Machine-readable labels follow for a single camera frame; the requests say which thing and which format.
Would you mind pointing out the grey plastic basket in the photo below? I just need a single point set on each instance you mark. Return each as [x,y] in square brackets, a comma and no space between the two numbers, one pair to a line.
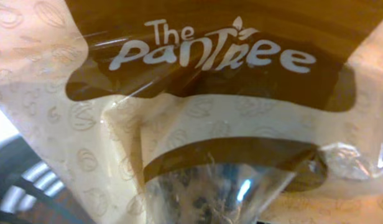
[30,191]

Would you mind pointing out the beige Pantree snack bag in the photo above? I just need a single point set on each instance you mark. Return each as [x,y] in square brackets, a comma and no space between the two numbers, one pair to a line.
[202,111]

